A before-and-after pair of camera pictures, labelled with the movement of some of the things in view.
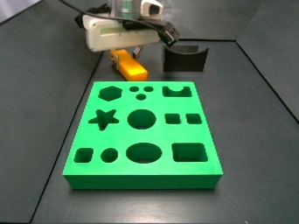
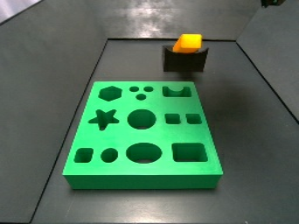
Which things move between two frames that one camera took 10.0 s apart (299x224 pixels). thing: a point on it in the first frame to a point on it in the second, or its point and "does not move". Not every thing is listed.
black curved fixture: (184, 59) does not move
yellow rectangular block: (129, 67) to (188, 43)
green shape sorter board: (144, 139) does not move
